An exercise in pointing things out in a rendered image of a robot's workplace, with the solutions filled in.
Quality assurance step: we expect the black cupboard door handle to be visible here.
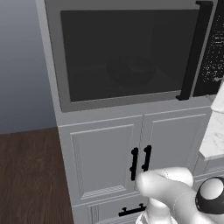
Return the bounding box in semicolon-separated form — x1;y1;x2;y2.
129;147;140;181
141;144;152;172

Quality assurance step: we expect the grey microwave oven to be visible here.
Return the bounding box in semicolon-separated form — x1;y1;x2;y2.
43;0;224;114

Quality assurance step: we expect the black drawer handle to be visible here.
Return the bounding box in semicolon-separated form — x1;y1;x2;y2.
118;203;147;218

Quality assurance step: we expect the grey drawer front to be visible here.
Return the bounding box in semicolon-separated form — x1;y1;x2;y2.
72;193;151;224

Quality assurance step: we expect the grey cupboard door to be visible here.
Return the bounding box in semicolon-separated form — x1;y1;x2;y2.
141;106;213;193
58;115;144;207

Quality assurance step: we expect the grey counter cabinet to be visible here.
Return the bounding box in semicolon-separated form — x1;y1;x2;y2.
192;153;224;191

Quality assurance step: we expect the black microwave door handle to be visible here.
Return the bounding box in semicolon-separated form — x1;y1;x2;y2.
176;0;214;102

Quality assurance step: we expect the tall grey cabinet housing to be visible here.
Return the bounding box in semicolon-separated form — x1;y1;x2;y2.
34;0;217;224

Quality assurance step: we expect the microwave door with dark window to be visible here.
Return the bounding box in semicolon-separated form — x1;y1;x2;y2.
44;0;219;114

